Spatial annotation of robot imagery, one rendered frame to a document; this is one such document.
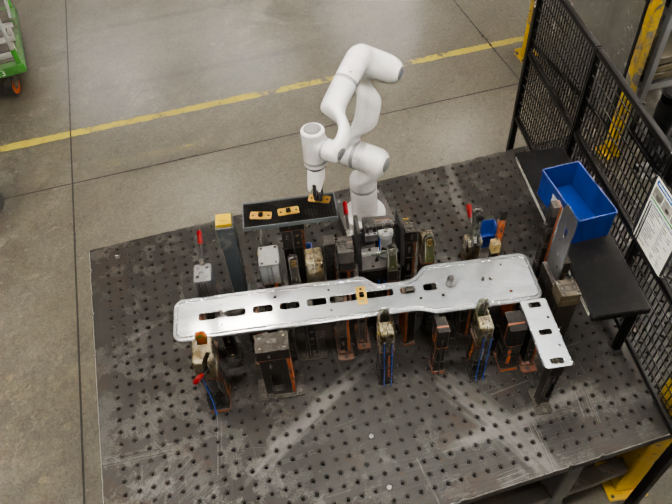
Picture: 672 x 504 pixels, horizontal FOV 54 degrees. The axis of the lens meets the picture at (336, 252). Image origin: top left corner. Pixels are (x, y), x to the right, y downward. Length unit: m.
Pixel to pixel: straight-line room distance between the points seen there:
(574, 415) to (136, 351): 1.75
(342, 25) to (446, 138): 1.69
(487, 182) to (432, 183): 0.27
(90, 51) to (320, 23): 1.96
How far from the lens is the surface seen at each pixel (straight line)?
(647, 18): 4.25
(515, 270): 2.60
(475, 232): 2.56
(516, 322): 2.48
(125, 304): 3.03
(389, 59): 2.53
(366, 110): 2.63
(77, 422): 3.63
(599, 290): 2.58
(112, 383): 2.82
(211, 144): 4.79
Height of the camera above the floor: 2.98
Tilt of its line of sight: 49 degrees down
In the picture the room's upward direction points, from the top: 4 degrees counter-clockwise
